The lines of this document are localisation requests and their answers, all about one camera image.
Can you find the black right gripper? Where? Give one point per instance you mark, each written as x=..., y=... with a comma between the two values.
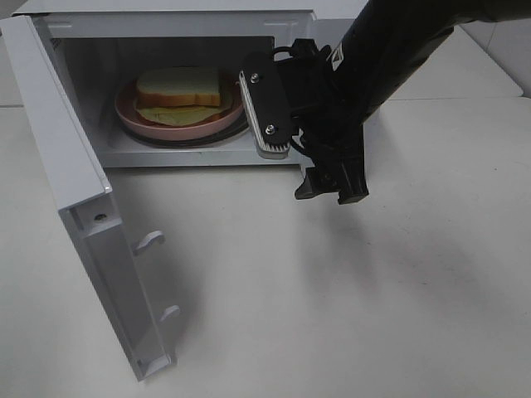
x=320, y=113

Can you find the white bread sandwich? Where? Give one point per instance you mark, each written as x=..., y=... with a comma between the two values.
x=182, y=96

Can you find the pink round plate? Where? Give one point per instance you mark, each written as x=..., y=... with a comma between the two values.
x=178, y=104

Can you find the white microwave door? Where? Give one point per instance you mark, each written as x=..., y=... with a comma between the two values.
x=83, y=194

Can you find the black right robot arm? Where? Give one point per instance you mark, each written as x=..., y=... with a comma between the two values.
x=390, y=40

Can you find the glass microwave turntable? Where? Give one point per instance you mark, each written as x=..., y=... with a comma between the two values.
x=232, y=132

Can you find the white microwave oven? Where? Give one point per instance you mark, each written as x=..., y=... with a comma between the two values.
x=71, y=57

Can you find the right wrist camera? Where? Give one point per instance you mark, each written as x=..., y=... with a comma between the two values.
x=266, y=106

